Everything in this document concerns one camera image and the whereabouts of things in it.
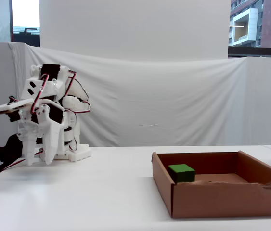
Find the green cube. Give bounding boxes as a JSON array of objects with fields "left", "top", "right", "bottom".
[{"left": 168, "top": 164, "right": 196, "bottom": 185}]

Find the red black arm servo cable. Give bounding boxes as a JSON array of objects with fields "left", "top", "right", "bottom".
[{"left": 64, "top": 70, "right": 92, "bottom": 116}]

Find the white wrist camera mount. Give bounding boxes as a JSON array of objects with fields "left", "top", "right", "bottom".
[{"left": 0, "top": 98, "right": 34, "bottom": 123}]

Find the black chair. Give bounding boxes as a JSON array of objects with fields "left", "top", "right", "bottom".
[{"left": 0, "top": 134, "right": 26, "bottom": 169}]

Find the white upright panel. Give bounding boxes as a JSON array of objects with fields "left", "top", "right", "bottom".
[{"left": 39, "top": 0, "right": 232, "bottom": 61}]

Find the building outside window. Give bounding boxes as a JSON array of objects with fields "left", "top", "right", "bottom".
[{"left": 228, "top": 0, "right": 271, "bottom": 49}]

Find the red white power lead cable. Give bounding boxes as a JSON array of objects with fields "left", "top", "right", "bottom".
[{"left": 3, "top": 148, "right": 45, "bottom": 172}]

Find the brown cardboard box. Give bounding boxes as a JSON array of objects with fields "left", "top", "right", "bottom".
[{"left": 151, "top": 150, "right": 271, "bottom": 219}]

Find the red black gripper servo cable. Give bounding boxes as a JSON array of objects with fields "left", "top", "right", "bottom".
[{"left": 30, "top": 73, "right": 50, "bottom": 114}]

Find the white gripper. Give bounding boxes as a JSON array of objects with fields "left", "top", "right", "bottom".
[{"left": 16, "top": 100, "right": 65, "bottom": 167}]

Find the white cloth backdrop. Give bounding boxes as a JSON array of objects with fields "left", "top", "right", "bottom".
[{"left": 8, "top": 41, "right": 271, "bottom": 148}]

